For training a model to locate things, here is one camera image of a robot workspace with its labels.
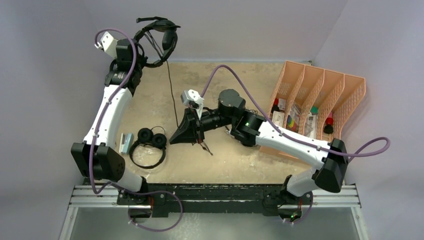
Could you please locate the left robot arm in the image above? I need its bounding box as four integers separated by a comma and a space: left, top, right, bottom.
70, 38, 149, 205

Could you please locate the black over-ear headphones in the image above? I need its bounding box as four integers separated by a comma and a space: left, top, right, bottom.
128, 126, 168, 170

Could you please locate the small white box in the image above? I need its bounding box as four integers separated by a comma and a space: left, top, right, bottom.
277, 98, 287, 112

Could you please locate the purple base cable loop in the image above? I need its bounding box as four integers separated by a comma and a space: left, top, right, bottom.
127, 191, 184, 234

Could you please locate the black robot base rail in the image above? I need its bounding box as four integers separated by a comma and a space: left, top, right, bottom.
117, 180, 313, 219

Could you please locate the thin black headset cable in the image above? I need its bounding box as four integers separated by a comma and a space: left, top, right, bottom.
145, 29, 215, 157

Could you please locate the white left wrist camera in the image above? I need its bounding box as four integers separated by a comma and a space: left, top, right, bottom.
94, 31, 118, 59

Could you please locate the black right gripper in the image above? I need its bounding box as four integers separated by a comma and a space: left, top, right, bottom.
170, 107, 235, 147

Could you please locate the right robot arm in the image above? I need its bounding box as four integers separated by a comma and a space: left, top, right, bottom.
169, 89, 348, 204

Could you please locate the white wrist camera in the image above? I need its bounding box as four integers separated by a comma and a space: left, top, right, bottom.
94, 31, 118, 59
180, 89, 204, 119

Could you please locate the large white staples box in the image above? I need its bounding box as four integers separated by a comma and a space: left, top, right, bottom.
271, 111, 285, 128

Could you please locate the peach plastic file organizer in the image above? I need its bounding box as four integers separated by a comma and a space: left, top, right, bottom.
259, 60, 367, 163

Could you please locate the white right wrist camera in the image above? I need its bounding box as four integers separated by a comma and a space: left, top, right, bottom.
180, 89, 204, 119

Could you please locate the green cap object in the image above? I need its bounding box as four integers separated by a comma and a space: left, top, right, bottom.
310, 106, 318, 115

